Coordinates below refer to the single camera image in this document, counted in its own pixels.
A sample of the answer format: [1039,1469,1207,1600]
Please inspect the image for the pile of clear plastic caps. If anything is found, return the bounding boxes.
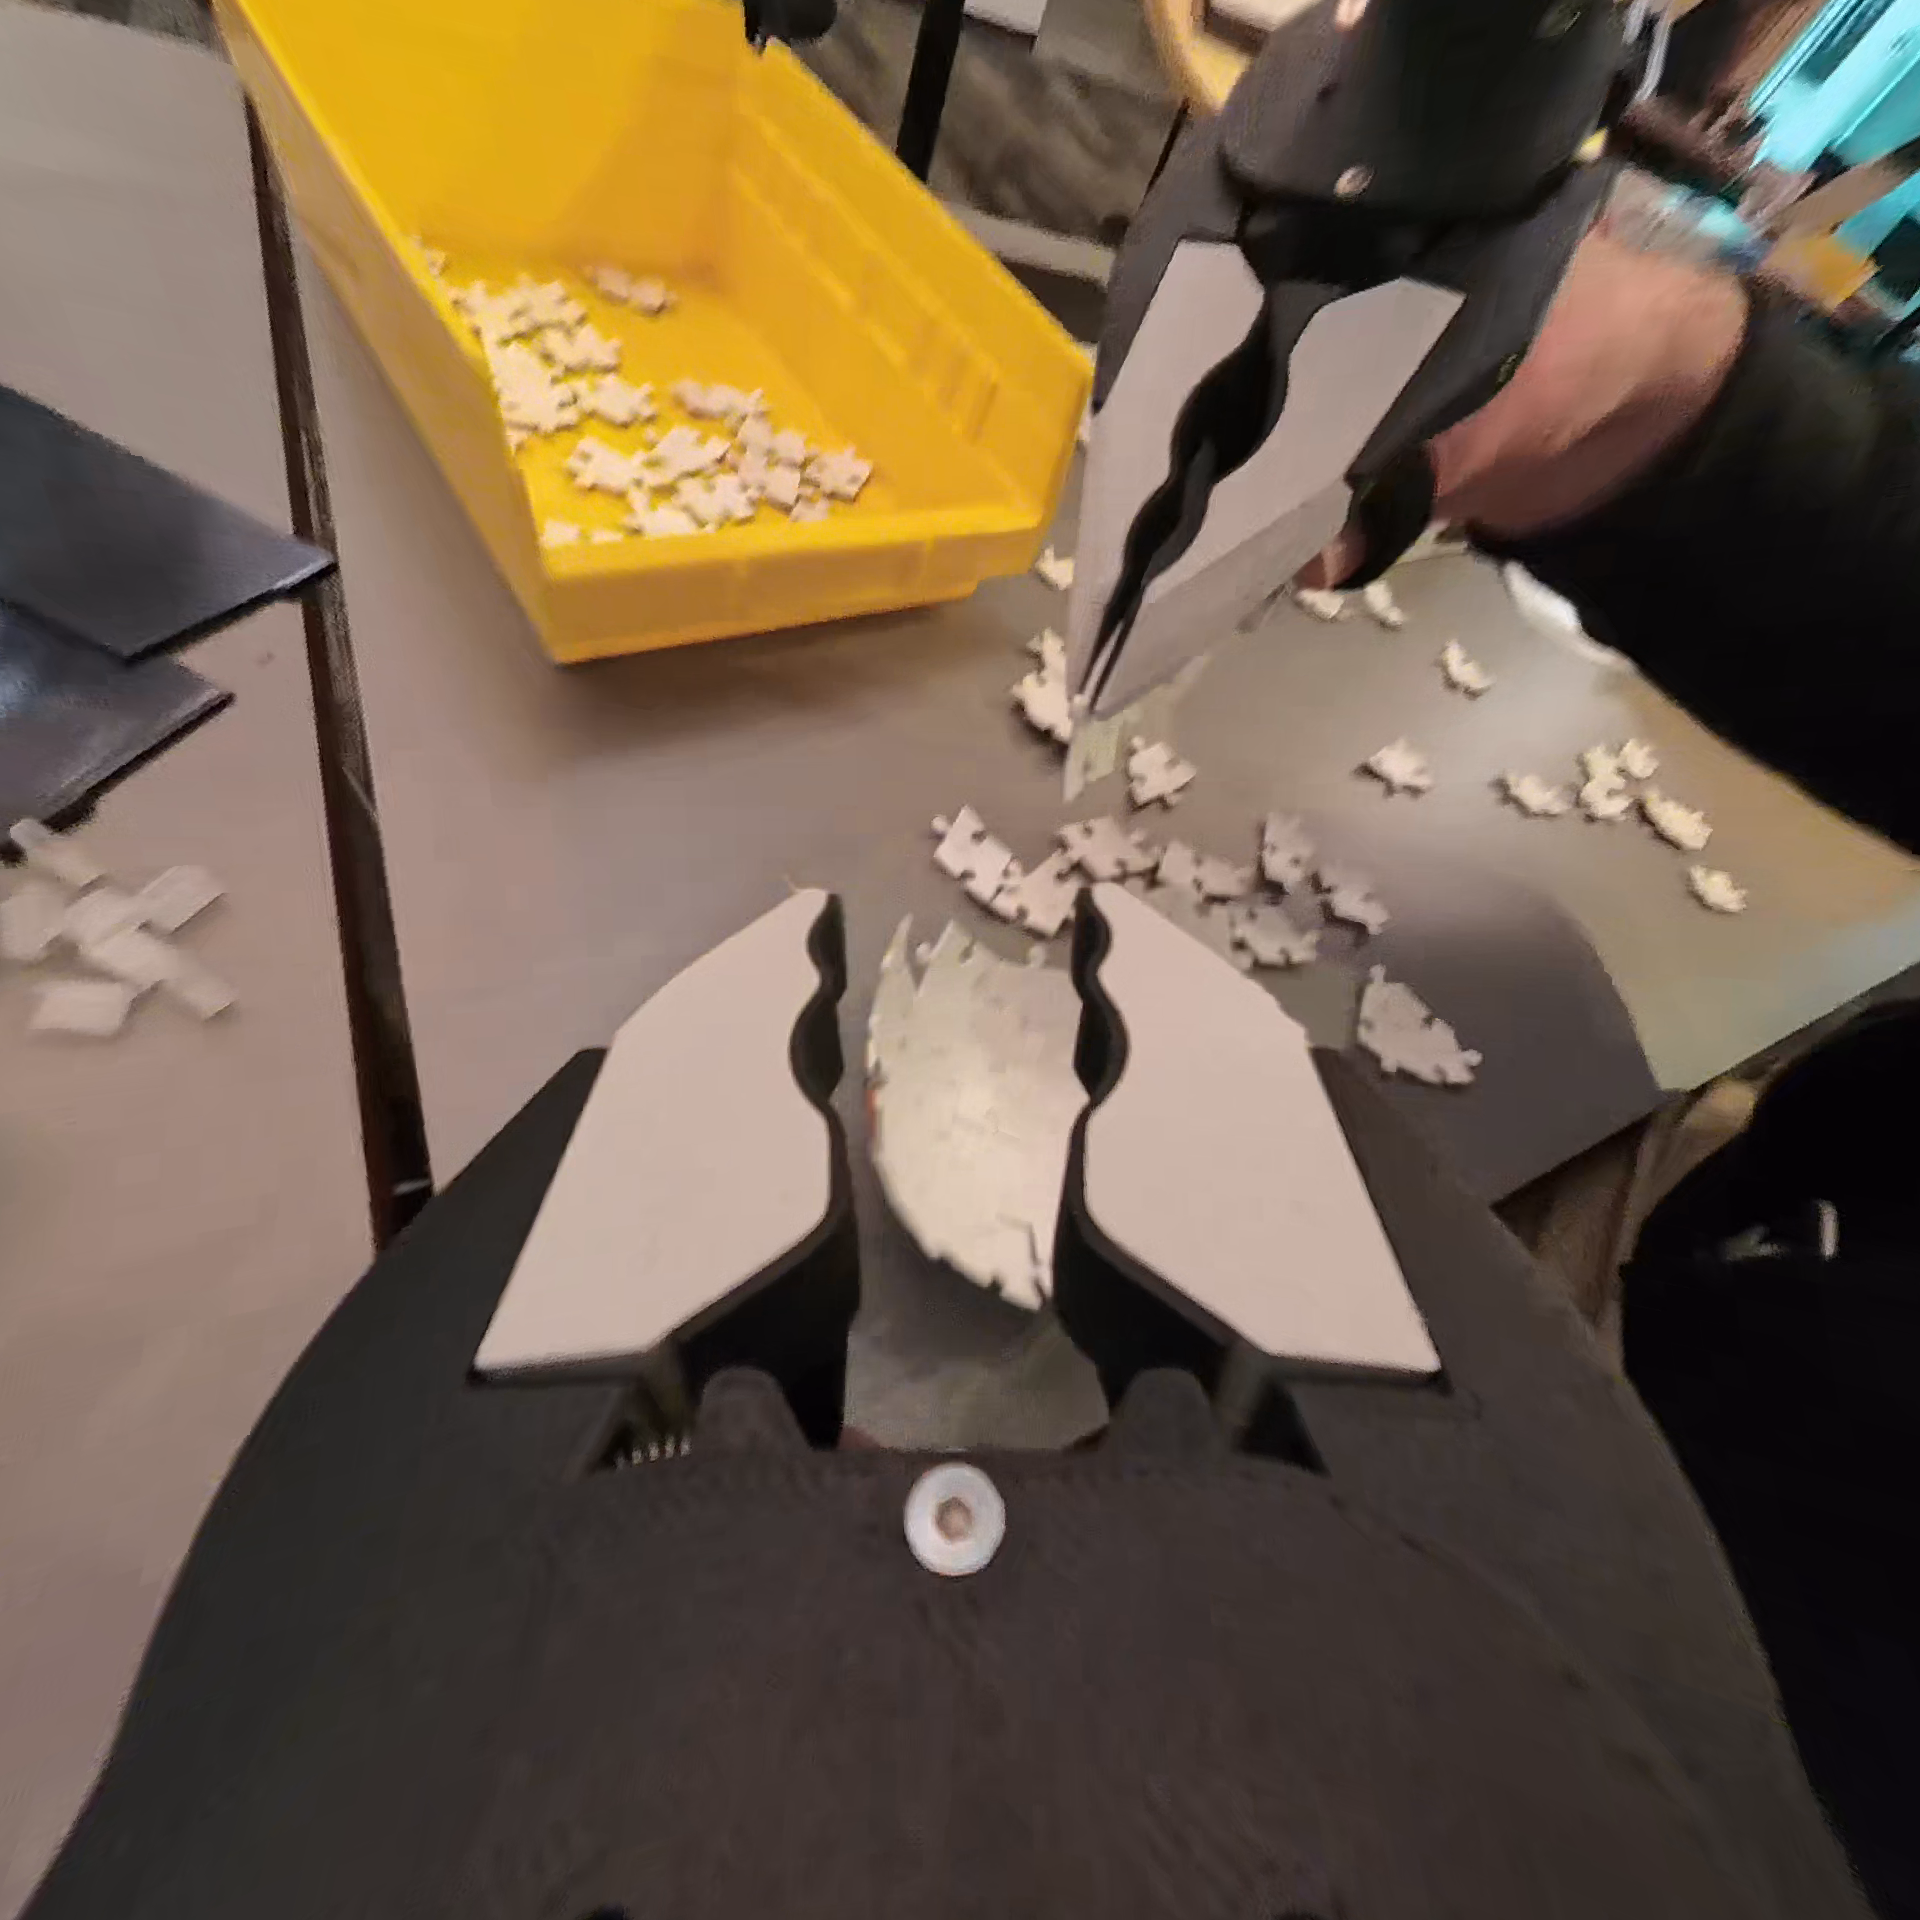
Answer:
[0,817,243,1041]

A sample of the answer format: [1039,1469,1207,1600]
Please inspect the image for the partly built white puzzle ball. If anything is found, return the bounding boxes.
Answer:
[862,920,1093,1312]

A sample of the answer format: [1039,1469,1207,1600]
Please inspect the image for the black pole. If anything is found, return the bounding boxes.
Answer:
[894,0,967,186]

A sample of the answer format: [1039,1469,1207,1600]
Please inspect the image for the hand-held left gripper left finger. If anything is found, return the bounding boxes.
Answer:
[470,887,860,1379]

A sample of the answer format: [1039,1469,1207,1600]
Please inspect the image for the person's tan trouser leg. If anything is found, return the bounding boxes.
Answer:
[1499,1072,1765,1328]

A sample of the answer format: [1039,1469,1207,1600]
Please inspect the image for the person's right hand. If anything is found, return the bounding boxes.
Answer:
[1295,232,1752,589]

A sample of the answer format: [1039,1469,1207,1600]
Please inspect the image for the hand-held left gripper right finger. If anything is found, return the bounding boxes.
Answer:
[1053,883,1444,1386]

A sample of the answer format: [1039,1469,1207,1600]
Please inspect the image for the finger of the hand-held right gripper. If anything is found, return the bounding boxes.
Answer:
[1064,241,1272,707]
[1087,276,1467,720]

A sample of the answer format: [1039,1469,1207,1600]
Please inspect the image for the wooden-edged white table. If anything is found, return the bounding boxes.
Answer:
[0,0,440,1877]

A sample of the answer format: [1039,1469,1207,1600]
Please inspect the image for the yellow plastic bin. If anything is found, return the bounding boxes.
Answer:
[211,0,1096,666]

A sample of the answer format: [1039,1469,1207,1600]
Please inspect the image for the person's right forearm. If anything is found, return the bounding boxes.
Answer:
[1469,285,1920,855]

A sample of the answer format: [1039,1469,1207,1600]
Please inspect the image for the heap of white puzzle pieces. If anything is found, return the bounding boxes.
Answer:
[412,241,876,549]

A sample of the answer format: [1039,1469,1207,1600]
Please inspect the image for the blue wrist band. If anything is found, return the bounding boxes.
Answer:
[1635,172,1776,284]

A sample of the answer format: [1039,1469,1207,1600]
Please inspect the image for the black mat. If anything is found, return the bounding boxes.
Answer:
[0,600,233,841]
[0,385,336,664]

